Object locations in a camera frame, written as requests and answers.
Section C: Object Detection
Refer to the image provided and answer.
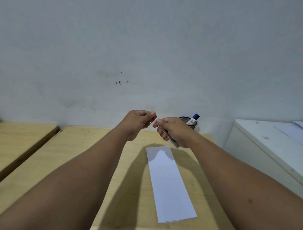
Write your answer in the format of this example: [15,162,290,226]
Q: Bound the white paper strip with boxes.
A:
[146,146,198,224]

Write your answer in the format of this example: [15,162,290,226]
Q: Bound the person's left hand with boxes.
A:
[118,110,157,142]

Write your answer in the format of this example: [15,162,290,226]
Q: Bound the red marker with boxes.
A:
[153,118,180,149]

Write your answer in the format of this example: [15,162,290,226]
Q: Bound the person's left forearm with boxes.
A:
[0,128,133,230]

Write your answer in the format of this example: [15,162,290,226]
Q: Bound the person's right hand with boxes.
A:
[152,117,197,148]

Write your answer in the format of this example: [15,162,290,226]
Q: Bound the large white paper sheet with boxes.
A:
[274,124,303,146]

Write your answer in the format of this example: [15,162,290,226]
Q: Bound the adjacent wooden table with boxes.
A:
[0,121,60,182]

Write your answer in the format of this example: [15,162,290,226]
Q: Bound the person's right forearm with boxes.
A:
[189,135,303,230]

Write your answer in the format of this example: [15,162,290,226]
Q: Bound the blue marker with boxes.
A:
[186,113,200,125]

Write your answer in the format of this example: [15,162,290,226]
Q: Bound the white cabinet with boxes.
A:
[222,119,303,199]

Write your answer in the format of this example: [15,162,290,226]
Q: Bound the black mesh pen holder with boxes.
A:
[179,116,197,130]

